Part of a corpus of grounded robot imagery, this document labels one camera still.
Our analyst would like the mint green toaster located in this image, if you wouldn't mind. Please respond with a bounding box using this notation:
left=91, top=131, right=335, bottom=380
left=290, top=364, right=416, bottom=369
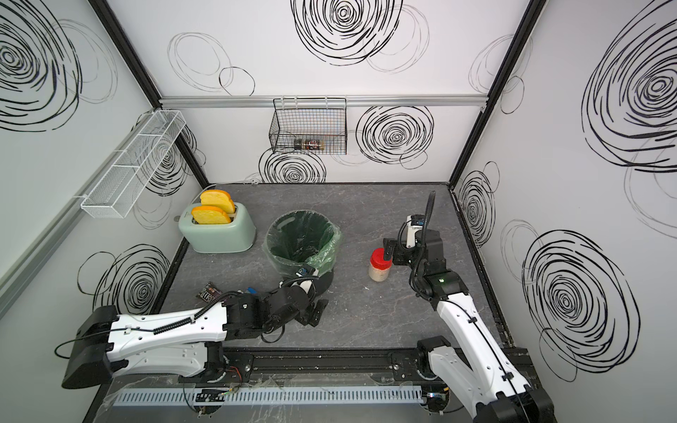
left=178, top=203, right=257, bottom=254

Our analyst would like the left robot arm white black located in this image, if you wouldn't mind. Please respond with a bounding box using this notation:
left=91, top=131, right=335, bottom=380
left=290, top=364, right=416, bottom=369
left=61, top=277, right=328, bottom=390

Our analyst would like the oatmeal jar clear plastic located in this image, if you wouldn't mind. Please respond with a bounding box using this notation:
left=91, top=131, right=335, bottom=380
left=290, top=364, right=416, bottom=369
left=368, top=262, right=392, bottom=282

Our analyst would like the aluminium wall rail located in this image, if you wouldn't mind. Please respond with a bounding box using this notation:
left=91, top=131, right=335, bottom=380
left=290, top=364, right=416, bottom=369
left=160, top=93, right=488, bottom=109

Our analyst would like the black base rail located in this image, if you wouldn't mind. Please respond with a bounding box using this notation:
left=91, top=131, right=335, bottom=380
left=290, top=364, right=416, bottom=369
left=215, top=337, right=450, bottom=384

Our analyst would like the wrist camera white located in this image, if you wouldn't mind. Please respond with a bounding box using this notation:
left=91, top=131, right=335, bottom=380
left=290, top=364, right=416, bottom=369
left=405, top=214, right=426, bottom=249
left=291, top=265, right=319, bottom=296

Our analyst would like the black wire wall basket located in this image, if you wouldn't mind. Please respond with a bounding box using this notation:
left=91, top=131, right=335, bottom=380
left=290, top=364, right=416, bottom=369
left=268, top=105, right=348, bottom=155

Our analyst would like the white wire wall shelf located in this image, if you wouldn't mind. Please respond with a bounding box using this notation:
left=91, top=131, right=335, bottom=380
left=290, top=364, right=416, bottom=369
left=80, top=110, right=187, bottom=219

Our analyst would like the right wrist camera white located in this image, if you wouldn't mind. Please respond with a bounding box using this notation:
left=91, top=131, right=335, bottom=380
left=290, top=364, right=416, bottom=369
left=405, top=214, right=426, bottom=249

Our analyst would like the grey slotted cable duct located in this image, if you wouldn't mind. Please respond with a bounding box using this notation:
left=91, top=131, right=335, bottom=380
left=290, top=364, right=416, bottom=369
left=113, top=386, right=424, bottom=407

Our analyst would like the toast slice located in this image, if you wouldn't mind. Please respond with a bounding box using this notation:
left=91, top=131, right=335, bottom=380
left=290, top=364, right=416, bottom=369
left=200, top=190, right=236, bottom=214
left=190, top=206, right=232, bottom=225

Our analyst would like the red jar lid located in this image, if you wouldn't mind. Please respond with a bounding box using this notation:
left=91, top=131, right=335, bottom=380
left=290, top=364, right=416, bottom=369
left=370, top=248, right=392, bottom=271

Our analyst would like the rear toast slice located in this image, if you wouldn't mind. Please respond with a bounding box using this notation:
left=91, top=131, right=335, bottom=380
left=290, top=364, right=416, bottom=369
left=200, top=190, right=236, bottom=214

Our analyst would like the front toast slice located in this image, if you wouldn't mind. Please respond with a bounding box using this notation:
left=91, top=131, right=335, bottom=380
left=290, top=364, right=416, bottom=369
left=190, top=206, right=232, bottom=225

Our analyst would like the purple candy bar wrapper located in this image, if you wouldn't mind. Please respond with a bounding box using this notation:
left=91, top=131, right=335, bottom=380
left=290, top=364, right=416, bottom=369
left=197, top=282, right=222, bottom=303

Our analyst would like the small jar in basket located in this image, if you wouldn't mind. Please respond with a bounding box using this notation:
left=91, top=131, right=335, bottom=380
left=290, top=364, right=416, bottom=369
left=293, top=139, right=324, bottom=151

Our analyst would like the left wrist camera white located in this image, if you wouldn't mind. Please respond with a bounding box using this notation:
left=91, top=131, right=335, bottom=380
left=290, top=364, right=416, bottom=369
left=291, top=265, right=319, bottom=296

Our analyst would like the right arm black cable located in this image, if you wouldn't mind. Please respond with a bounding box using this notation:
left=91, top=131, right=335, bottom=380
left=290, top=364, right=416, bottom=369
left=409, top=189, right=438, bottom=287

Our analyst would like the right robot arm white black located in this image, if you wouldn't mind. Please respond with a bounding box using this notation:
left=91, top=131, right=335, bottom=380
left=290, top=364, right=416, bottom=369
left=383, top=228, right=555, bottom=422

